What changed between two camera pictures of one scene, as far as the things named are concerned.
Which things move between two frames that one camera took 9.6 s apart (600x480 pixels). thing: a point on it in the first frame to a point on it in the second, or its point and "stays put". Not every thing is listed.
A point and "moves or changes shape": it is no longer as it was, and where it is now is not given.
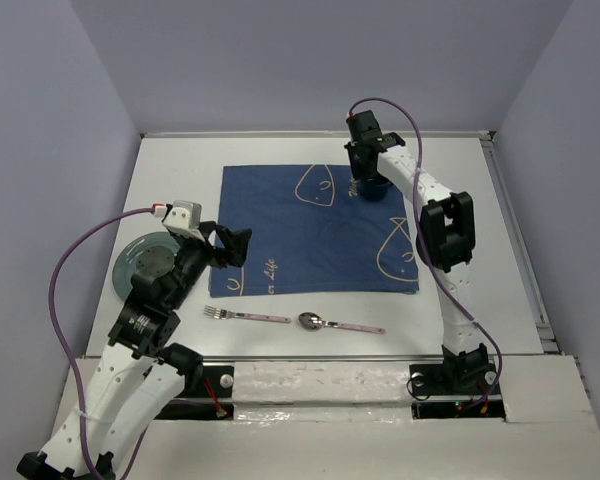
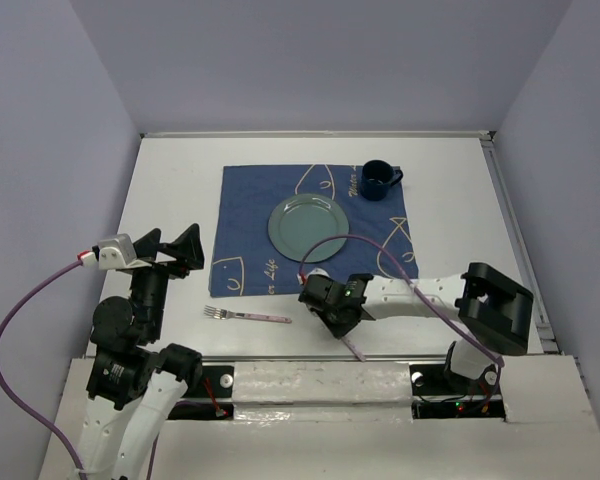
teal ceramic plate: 125,263 moves or changes shape
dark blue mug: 373,189 stays put
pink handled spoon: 312,321 to 353,348
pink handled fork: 221,313 stays put
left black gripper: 236,243 to 188,247
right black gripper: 359,172 to 336,330
